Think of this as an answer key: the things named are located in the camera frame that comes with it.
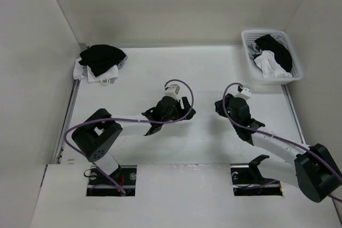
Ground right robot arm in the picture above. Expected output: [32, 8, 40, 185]
[214, 94, 341, 203]

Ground purple cable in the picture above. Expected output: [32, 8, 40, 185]
[65, 78, 195, 196]
[222, 82, 342, 202]

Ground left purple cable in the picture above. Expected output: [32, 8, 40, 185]
[65, 78, 195, 196]

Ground left aluminium rail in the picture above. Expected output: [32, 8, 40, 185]
[52, 80, 80, 164]

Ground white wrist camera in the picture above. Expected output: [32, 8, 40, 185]
[235, 85, 252, 101]
[165, 84, 180, 100]

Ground aluminium rail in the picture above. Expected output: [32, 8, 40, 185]
[282, 85, 306, 144]
[52, 80, 80, 164]

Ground grey tank top in basket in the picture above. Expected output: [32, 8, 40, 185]
[247, 42, 262, 60]

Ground white tank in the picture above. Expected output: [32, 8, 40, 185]
[254, 50, 292, 78]
[73, 58, 119, 86]

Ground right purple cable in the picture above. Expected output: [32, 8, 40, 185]
[222, 82, 342, 202]

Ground folded grey tank top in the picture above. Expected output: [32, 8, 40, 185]
[117, 56, 128, 70]

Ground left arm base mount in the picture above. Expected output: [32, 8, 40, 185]
[83, 166, 137, 197]

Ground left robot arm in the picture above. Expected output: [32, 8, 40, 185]
[71, 96, 196, 185]

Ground white plastic basket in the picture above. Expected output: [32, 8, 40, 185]
[241, 29, 303, 85]

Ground right aluminium rail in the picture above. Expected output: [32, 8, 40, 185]
[282, 85, 306, 144]

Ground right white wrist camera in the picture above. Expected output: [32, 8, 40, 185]
[235, 85, 252, 101]

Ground black tank top in basket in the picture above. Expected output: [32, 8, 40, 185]
[254, 34, 293, 73]

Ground folded white tank top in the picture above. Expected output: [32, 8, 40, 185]
[73, 58, 119, 86]

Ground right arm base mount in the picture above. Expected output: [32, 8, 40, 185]
[230, 154, 283, 196]

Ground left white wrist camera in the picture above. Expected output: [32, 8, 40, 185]
[165, 84, 180, 100]

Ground folded black tank top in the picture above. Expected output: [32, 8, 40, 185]
[79, 44, 127, 77]

